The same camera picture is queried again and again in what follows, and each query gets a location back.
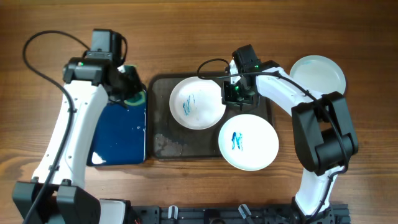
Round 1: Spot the blue water tray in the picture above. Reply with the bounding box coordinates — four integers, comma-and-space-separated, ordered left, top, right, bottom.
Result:
86, 91, 147, 167

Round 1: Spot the dark brown serving tray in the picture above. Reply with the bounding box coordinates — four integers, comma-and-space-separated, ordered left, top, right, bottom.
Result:
146, 72, 273, 160

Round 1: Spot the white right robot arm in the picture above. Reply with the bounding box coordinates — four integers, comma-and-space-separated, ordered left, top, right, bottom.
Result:
226, 59, 359, 223

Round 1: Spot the pale green plate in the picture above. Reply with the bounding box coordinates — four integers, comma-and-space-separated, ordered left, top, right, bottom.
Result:
289, 55, 346, 95

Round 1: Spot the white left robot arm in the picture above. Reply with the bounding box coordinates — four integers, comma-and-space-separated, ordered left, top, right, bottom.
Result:
12, 58, 142, 223

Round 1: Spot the white plate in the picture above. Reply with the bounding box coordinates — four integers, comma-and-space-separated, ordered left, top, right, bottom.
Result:
169, 77, 226, 130
218, 114, 279, 171

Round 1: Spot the green yellow sponge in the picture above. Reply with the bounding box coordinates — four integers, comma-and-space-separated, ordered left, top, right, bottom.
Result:
118, 65, 147, 106

